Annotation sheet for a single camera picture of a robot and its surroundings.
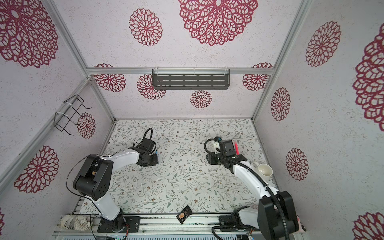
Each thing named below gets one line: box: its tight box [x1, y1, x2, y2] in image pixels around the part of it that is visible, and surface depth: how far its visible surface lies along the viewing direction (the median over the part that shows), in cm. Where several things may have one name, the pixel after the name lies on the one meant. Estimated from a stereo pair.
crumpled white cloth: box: [58, 214, 94, 231], surface depth 73 cm
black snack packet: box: [176, 205, 193, 225], surface depth 77 cm
